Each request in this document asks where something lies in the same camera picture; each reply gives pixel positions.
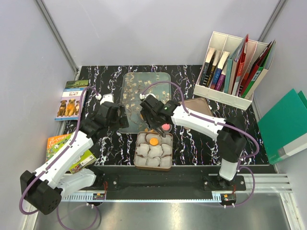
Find round orange cookie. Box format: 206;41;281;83
149;138;159;146

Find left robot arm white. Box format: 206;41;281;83
19;102;129;215

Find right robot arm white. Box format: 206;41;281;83
140;94;247;190

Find pink round cookie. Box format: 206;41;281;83
162;124;171;131

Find metal cookie tin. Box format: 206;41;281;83
134;131;173;172

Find floral blue serving tray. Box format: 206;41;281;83
119;72;171;134

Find dog picture book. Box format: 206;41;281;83
55;80;89;121

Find cookie tin lid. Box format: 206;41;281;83
184;98;212;116

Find green orange storey book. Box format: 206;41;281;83
46;134;96;174

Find black paperback book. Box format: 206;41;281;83
200;47;221;87

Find blue purple book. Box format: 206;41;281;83
210;51;230;89

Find white file organizer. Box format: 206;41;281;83
193;32;276;110

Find teal folder in organizer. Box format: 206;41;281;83
224;44;243;93

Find red folder in organizer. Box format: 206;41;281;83
231;34;249;96

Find dark red green folders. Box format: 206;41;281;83
238;40;276;99

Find green folder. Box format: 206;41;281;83
258;89;307;164

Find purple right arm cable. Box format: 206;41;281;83
139;81;261;207

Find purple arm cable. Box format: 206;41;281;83
19;86;102;229
139;81;261;207

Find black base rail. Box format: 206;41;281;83
94;166;246;202

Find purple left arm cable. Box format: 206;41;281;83
19;86;102;229

